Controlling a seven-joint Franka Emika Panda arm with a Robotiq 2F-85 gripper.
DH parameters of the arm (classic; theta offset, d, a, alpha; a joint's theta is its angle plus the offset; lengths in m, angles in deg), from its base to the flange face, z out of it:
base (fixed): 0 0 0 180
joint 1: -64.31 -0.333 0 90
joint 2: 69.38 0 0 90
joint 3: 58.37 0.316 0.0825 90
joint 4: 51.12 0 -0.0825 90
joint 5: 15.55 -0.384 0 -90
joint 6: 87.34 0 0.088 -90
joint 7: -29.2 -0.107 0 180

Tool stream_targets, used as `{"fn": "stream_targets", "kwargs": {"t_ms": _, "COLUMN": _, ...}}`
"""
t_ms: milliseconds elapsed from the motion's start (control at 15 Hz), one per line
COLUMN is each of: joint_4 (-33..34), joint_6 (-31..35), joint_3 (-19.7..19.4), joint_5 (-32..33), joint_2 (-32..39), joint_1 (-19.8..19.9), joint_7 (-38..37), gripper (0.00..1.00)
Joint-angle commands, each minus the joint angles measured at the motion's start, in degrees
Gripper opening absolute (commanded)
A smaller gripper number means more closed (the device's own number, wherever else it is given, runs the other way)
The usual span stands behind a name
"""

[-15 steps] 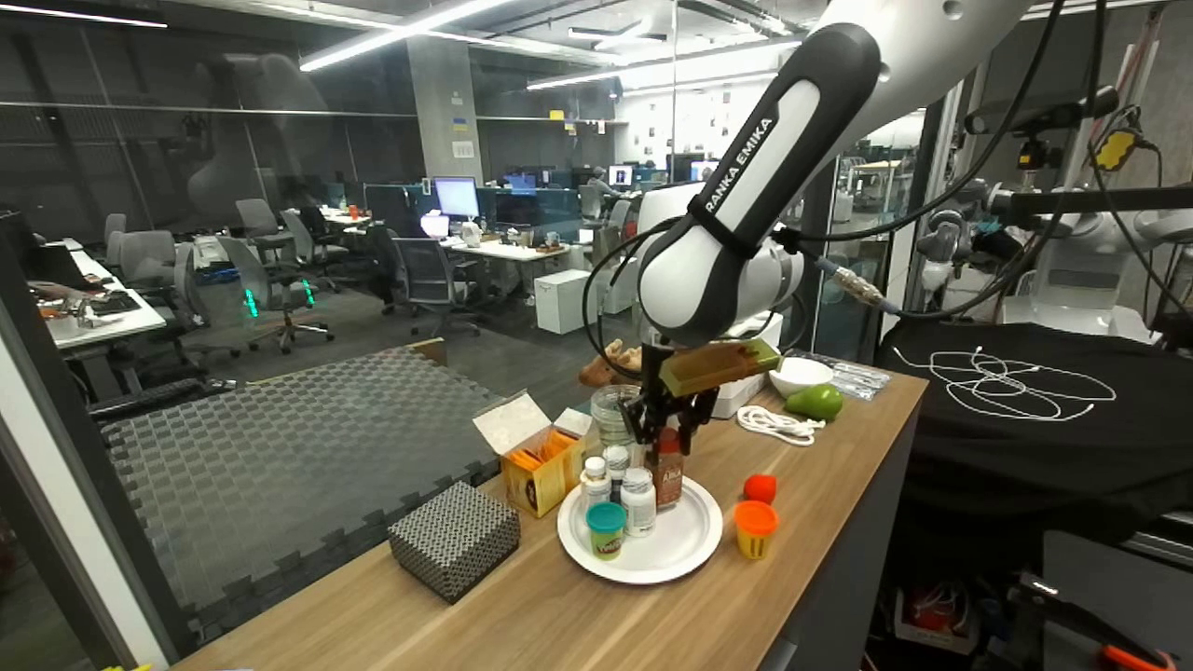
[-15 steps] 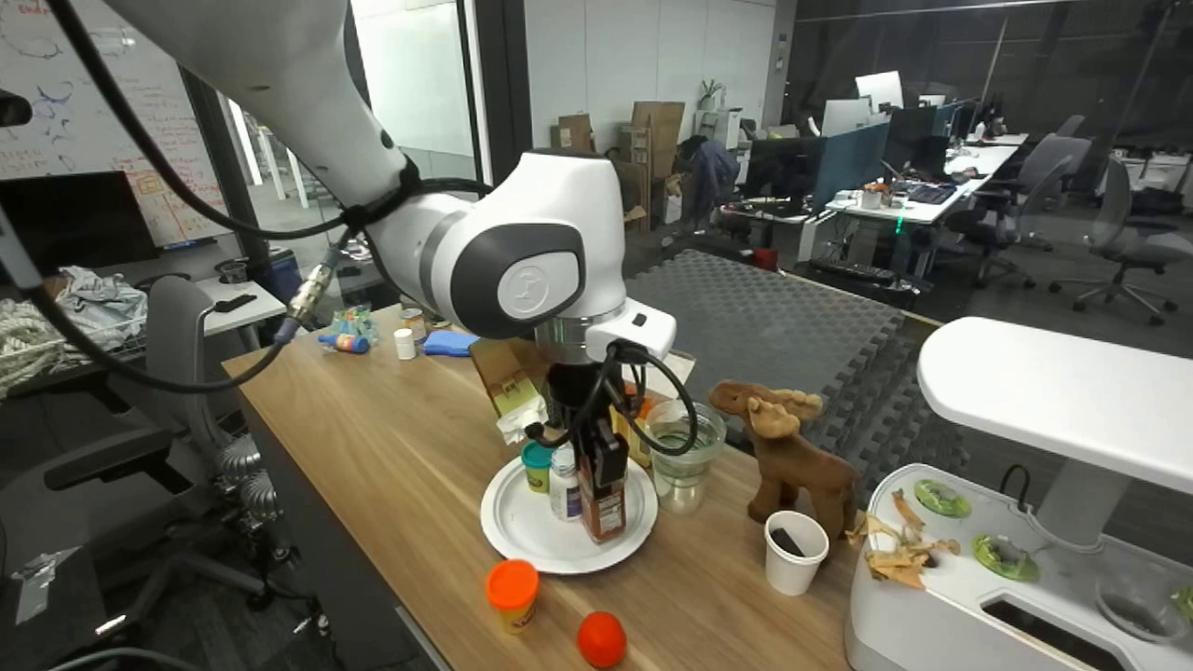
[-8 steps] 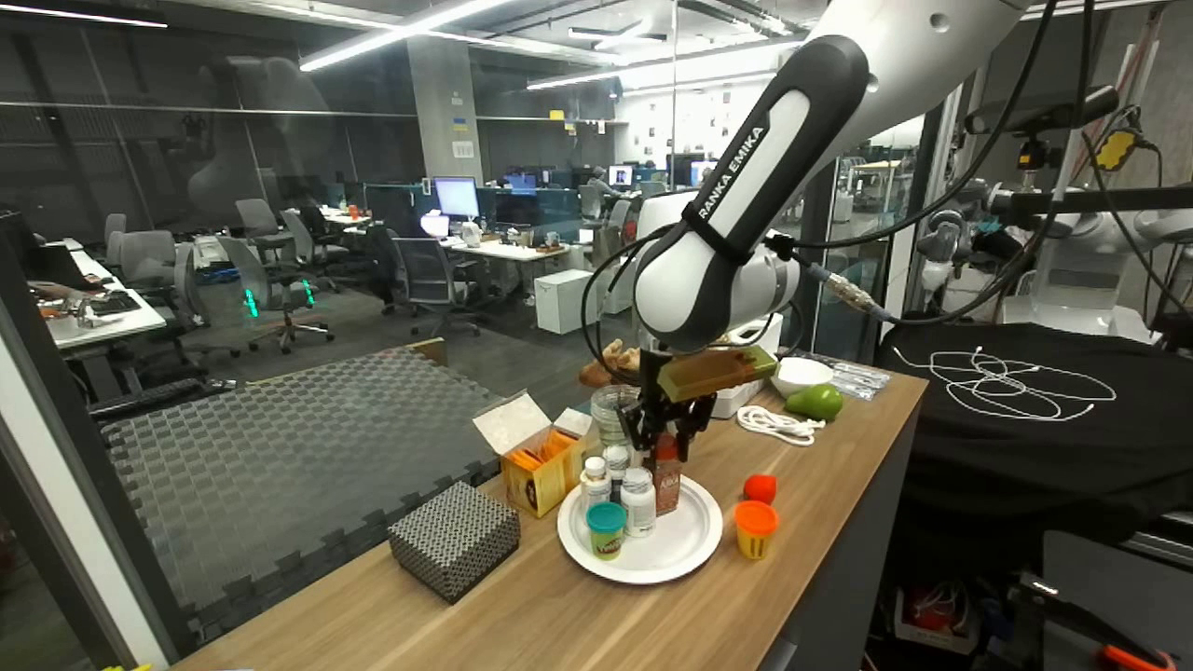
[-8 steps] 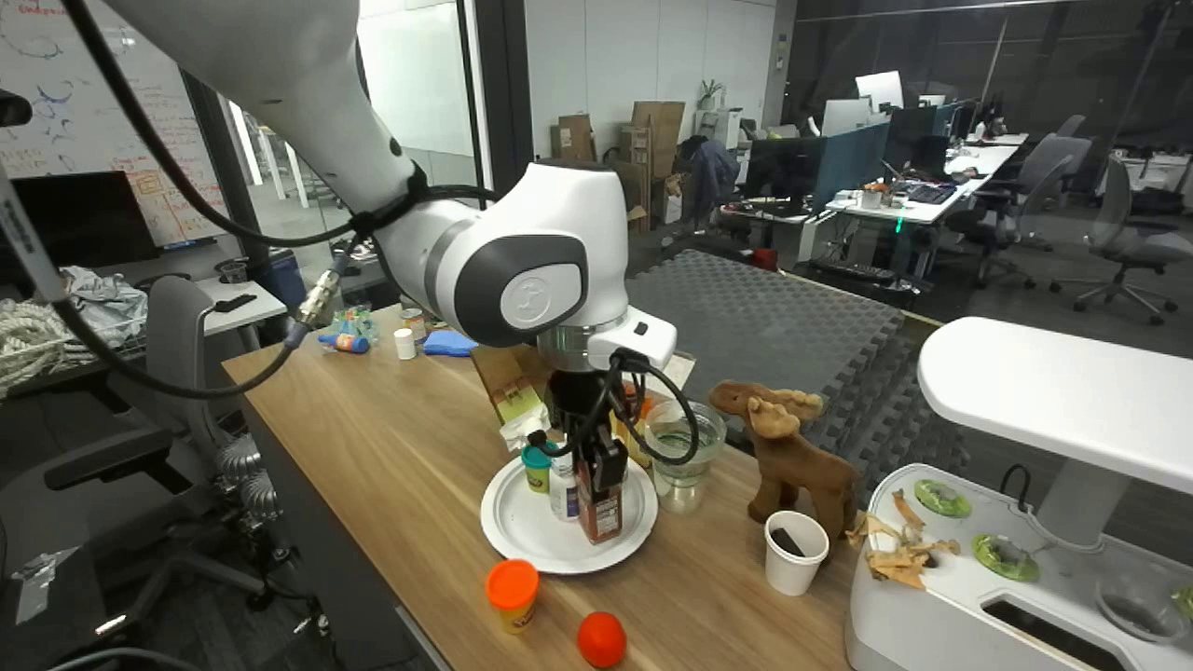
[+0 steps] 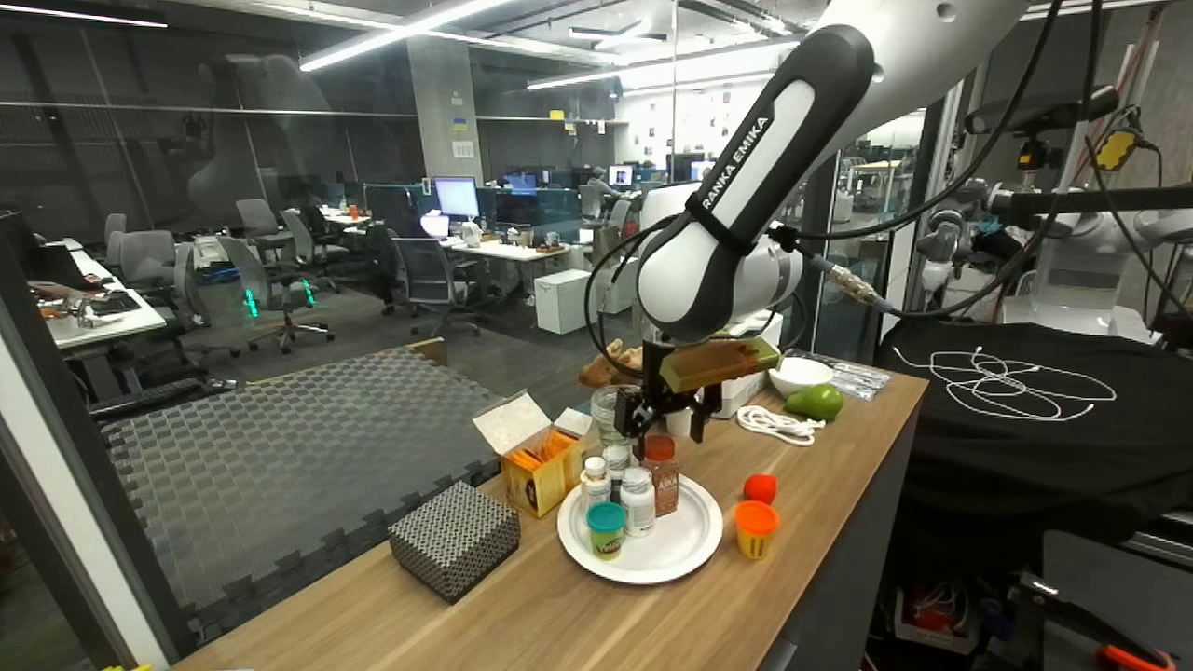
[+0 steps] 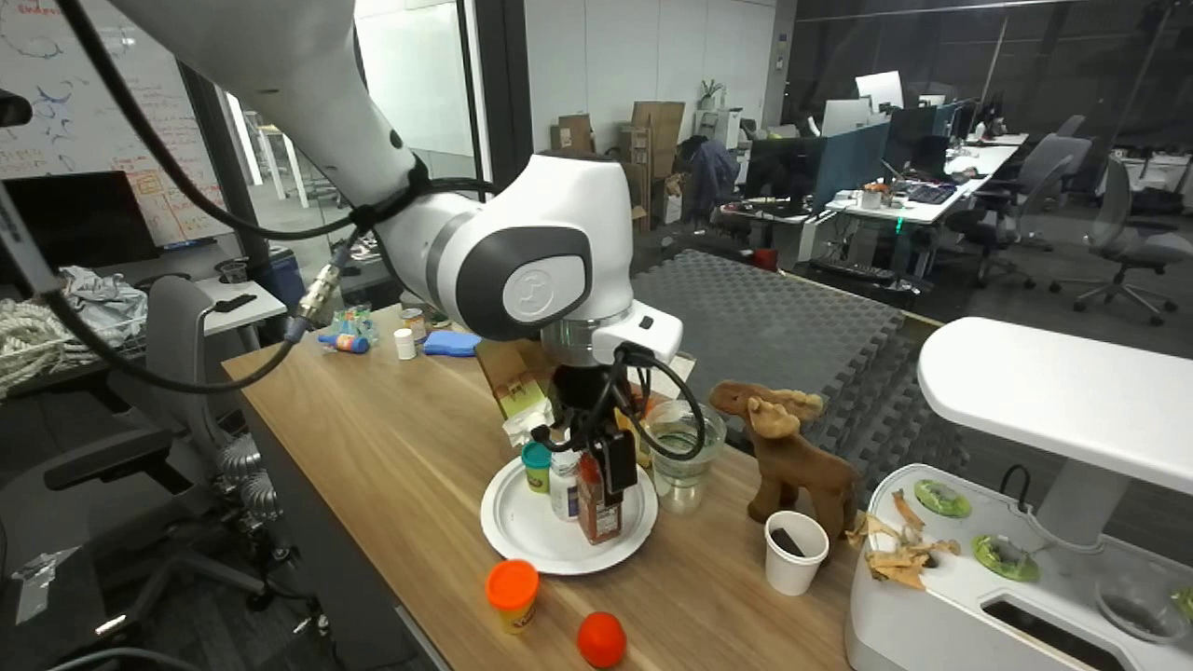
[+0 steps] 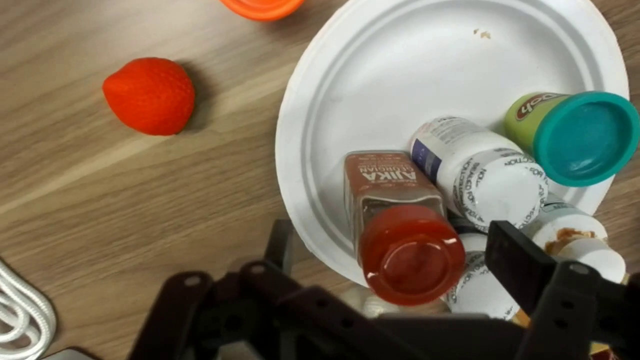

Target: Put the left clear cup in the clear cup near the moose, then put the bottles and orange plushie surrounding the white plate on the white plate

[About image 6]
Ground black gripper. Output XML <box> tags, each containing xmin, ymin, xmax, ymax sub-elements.
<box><xmin>547</xmin><ymin>357</ymin><xmax>642</xmax><ymax>496</ymax></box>

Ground white indoor planter appliance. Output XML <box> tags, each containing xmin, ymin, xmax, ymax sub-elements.
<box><xmin>847</xmin><ymin>312</ymin><xmax>1193</xmax><ymax>671</ymax></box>

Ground small colourful toy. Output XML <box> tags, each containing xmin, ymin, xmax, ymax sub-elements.
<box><xmin>312</xmin><ymin>310</ymin><xmax>378</xmax><ymax>357</ymax></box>

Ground spice bottle orange lid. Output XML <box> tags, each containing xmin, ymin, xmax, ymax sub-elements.
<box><xmin>573</xmin><ymin>453</ymin><xmax>629</xmax><ymax>548</ymax></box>

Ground small white paper cup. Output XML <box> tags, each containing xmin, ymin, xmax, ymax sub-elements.
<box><xmin>761</xmin><ymin>507</ymin><xmax>835</xmax><ymax>601</ymax></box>

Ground white paper plate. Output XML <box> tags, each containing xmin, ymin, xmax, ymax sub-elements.
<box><xmin>476</xmin><ymin>453</ymin><xmax>665</xmax><ymax>577</ymax></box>

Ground brown moose toy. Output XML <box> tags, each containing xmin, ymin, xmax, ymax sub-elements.
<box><xmin>704</xmin><ymin>379</ymin><xmax>867</xmax><ymax>541</ymax></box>

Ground stacked cardboard boxes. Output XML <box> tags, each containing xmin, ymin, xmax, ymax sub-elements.
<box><xmin>551</xmin><ymin>96</ymin><xmax>689</xmax><ymax>227</ymax></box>

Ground white pill bottle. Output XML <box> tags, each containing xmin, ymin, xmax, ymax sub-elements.
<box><xmin>547</xmin><ymin>446</ymin><xmax>584</xmax><ymax>524</ymax></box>

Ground grey foam floor mat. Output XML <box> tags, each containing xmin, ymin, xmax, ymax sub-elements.
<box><xmin>629</xmin><ymin>245</ymin><xmax>956</xmax><ymax>499</ymax></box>

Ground grey swivel chair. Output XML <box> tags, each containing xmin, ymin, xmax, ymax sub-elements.
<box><xmin>0</xmin><ymin>277</ymin><xmax>312</xmax><ymax>671</ymax></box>

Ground office desk with monitors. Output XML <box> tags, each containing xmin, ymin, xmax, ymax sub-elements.
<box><xmin>823</xmin><ymin>135</ymin><xmax>1028</xmax><ymax>296</ymax></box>

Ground clear plastic cup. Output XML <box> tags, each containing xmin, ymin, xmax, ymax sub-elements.
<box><xmin>647</xmin><ymin>404</ymin><xmax>730</xmax><ymax>483</ymax></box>
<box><xmin>653</xmin><ymin>444</ymin><xmax>722</xmax><ymax>520</ymax></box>

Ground white backed monitor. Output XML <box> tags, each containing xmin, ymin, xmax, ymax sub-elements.
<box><xmin>854</xmin><ymin>69</ymin><xmax>910</xmax><ymax>117</ymax></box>

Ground blue cloth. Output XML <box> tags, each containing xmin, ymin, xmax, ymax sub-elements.
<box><xmin>422</xmin><ymin>328</ymin><xmax>481</xmax><ymax>362</ymax></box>

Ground pile of light cloth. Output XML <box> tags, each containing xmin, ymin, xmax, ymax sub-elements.
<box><xmin>0</xmin><ymin>260</ymin><xmax>151</xmax><ymax>394</ymax></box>

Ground black glass wall frame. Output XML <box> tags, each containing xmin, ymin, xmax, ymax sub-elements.
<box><xmin>474</xmin><ymin>0</ymin><xmax>547</xmax><ymax>182</ymax></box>

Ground open yellow tea box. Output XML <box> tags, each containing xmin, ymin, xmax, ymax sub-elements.
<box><xmin>625</xmin><ymin>376</ymin><xmax>685</xmax><ymax>435</ymax></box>

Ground dark mesh office chair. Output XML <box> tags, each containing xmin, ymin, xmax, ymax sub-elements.
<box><xmin>1073</xmin><ymin>159</ymin><xmax>1193</xmax><ymax>328</ymax></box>

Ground yellow bottle orange lid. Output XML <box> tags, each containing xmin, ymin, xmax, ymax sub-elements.
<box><xmin>481</xmin><ymin>555</ymin><xmax>546</xmax><ymax>630</ymax></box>

